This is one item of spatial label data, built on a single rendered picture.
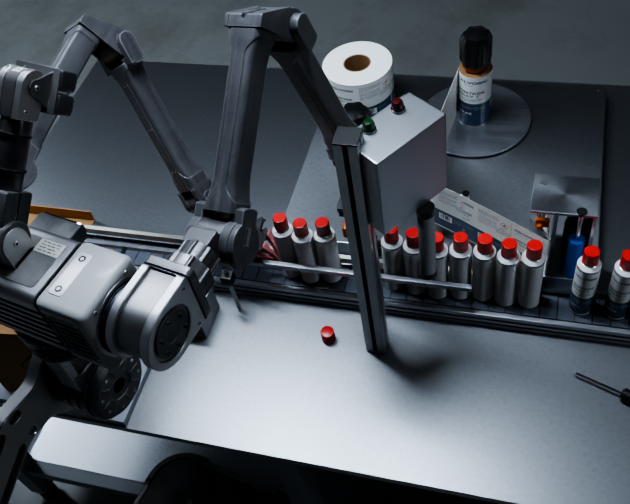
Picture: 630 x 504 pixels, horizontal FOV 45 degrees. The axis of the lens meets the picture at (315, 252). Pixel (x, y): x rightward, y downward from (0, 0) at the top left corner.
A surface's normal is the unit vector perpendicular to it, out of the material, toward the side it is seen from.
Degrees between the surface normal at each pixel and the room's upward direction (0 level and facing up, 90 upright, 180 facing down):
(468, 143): 0
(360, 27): 0
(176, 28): 0
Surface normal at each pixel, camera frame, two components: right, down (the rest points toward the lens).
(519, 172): -0.14, -0.62
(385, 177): 0.64, 0.54
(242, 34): -0.49, 0.00
